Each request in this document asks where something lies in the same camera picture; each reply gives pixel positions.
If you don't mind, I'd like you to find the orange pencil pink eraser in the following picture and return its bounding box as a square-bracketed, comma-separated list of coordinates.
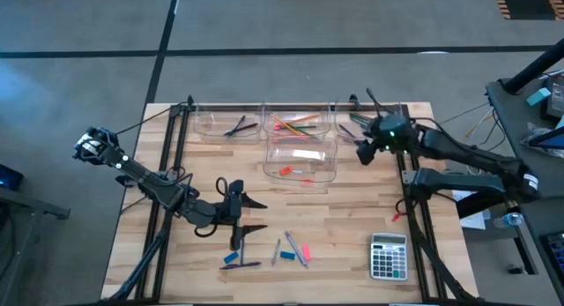
[286, 114, 322, 125]

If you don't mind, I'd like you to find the purple pen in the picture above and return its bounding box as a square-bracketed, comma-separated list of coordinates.
[219, 261, 263, 271]

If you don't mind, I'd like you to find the clear blue ballpoint pen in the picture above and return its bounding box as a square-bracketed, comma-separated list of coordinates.
[284, 229, 309, 269]

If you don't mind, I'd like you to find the dark box blue light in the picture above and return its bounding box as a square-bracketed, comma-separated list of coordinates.
[0, 163, 26, 191]

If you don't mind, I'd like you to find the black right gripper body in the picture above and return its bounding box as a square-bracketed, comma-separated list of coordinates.
[365, 114, 418, 153]

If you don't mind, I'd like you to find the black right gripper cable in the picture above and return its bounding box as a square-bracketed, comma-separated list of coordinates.
[365, 86, 385, 118]

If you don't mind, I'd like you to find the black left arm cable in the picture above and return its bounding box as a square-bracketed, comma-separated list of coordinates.
[115, 101, 191, 138]

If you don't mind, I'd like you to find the black pole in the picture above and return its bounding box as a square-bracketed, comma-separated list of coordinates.
[503, 38, 564, 94]

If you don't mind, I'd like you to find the black diagonal frame brace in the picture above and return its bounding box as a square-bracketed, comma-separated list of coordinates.
[412, 226, 475, 302]
[108, 226, 171, 301]

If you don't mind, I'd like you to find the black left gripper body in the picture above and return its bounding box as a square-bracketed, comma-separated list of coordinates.
[227, 178, 245, 253]

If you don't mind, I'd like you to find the black floor stand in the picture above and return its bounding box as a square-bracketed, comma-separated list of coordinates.
[0, 182, 71, 221]

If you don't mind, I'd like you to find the clear water bottle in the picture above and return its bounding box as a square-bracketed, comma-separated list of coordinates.
[492, 212, 525, 230]

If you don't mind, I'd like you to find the teal box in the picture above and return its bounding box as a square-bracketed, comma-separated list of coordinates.
[525, 86, 553, 108]

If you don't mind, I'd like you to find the black orange striped mat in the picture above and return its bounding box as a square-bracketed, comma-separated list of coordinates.
[492, 0, 564, 21]

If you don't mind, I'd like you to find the dark grey side desk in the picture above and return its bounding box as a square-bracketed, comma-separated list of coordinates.
[515, 194, 564, 306]
[486, 74, 564, 199]

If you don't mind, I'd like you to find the large clear plastic bin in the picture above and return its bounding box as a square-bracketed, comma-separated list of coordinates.
[262, 136, 339, 189]

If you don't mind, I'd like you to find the black keyboard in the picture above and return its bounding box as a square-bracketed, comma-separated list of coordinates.
[540, 232, 564, 279]

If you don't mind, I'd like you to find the grey desk calculator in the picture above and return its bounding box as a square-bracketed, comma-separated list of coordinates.
[368, 232, 410, 282]

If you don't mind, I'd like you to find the black box device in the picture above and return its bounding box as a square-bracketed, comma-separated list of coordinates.
[542, 74, 564, 123]

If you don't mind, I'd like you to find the green pencil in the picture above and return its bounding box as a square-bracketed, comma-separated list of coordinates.
[290, 127, 321, 142]

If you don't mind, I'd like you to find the white paper sheet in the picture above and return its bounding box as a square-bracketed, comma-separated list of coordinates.
[452, 189, 488, 231]

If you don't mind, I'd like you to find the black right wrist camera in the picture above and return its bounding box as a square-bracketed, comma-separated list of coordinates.
[355, 139, 376, 167]

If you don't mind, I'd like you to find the clear plastic bag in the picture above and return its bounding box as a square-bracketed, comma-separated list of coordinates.
[521, 120, 564, 160]

